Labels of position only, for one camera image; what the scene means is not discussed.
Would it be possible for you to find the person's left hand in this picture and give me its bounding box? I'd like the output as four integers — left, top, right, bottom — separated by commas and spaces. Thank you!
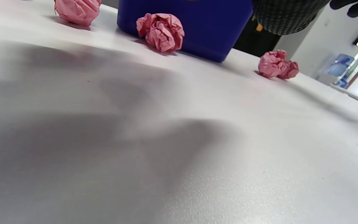
252, 0, 332, 35

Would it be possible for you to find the person's right hand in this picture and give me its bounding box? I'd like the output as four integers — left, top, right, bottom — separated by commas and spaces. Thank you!
330, 0, 358, 18

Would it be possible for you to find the blue recycling bin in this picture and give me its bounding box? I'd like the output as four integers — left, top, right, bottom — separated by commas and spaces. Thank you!
117, 0, 254, 63

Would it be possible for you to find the blue water jug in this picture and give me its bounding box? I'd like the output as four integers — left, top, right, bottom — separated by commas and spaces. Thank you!
334, 76, 350, 89
327, 54, 355, 77

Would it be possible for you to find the pink paper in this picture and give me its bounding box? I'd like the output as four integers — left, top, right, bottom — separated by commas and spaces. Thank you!
258, 50, 300, 79
136, 13, 185, 53
54, 0, 102, 26

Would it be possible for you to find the black door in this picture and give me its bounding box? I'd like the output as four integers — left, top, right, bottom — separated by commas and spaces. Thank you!
233, 16, 282, 58

